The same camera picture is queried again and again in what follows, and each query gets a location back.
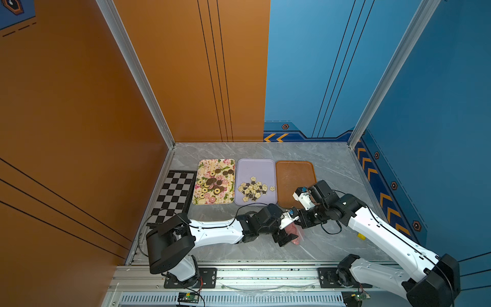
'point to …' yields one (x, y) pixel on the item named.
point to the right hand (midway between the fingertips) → (295, 221)
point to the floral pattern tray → (204, 167)
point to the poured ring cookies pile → (214, 185)
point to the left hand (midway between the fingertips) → (293, 224)
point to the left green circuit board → (190, 297)
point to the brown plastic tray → (291, 174)
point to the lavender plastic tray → (264, 170)
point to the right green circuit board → (354, 299)
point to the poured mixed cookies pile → (253, 190)
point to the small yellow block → (361, 236)
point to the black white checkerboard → (174, 196)
